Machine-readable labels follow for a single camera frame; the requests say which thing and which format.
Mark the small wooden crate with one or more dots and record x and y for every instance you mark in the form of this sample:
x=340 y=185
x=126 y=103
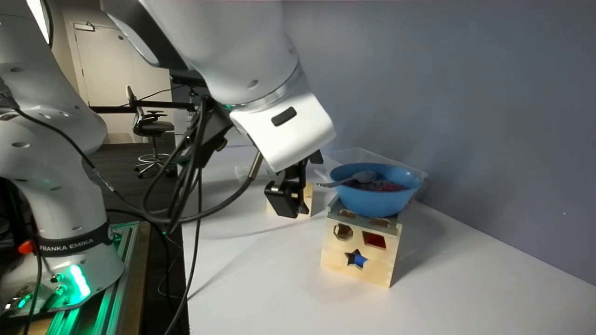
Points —
x=292 y=205

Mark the blue plastic bowl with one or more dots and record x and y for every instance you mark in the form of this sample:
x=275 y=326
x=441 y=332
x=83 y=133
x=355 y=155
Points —
x=383 y=196

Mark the black office chair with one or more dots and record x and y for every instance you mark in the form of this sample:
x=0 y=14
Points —
x=150 y=127

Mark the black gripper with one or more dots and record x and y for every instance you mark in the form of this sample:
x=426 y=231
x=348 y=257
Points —
x=292 y=179

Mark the colourful beads in bowl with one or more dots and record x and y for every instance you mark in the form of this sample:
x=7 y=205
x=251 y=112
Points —
x=378 y=187

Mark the wooden shape sorter box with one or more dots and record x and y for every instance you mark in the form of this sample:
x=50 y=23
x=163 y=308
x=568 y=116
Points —
x=361 y=248

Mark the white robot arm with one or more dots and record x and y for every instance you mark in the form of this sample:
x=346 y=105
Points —
x=238 y=49

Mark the metal spoon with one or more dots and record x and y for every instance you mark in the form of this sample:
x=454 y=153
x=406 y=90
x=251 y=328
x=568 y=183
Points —
x=353 y=177

